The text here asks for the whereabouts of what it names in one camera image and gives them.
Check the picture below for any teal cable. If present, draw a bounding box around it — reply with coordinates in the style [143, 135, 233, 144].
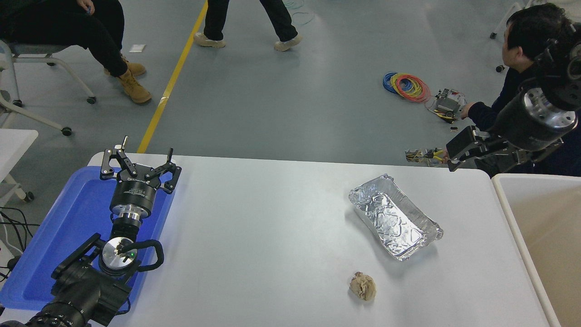
[284, 0, 315, 26]

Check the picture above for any blue cable coil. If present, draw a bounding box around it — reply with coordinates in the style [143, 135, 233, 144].
[383, 72, 414, 95]

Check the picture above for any yellow cable coil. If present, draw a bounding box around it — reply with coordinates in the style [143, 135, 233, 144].
[390, 75, 423, 99]

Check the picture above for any large pale bin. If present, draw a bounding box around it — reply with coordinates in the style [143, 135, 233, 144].
[492, 173, 581, 327]

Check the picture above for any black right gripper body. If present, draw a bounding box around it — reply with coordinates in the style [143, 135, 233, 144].
[492, 86, 557, 152]

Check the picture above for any red cable coil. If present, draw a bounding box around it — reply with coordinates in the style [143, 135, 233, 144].
[391, 74, 432, 104]

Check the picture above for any blue plastic tray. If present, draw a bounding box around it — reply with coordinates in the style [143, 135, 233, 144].
[0, 166, 176, 312]

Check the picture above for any crumpled tan paper ball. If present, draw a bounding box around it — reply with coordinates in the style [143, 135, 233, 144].
[350, 272, 377, 301]

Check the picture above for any grey wired device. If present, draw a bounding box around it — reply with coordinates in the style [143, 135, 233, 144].
[427, 89, 468, 124]

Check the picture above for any seated person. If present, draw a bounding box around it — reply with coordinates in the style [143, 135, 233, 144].
[0, 0, 153, 104]

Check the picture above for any walking person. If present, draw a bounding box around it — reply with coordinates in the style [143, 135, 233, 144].
[194, 0, 302, 52]

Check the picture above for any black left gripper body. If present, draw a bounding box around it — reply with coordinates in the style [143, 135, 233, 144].
[110, 169, 163, 213]

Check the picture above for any white wheeled chair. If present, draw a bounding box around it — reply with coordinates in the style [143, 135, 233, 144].
[489, 0, 581, 73]

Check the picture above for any black cable bundle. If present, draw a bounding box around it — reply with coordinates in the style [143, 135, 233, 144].
[0, 207, 35, 282]

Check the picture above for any rectangular foil tray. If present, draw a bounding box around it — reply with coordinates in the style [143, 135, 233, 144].
[349, 174, 444, 262]

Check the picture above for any grey wheeled chair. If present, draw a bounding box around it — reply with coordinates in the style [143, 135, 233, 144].
[0, 40, 73, 137]
[9, 43, 97, 104]

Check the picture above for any crouching person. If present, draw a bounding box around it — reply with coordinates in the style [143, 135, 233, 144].
[461, 4, 581, 178]

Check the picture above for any white side table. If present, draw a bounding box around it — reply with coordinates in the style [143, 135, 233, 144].
[0, 129, 39, 203]

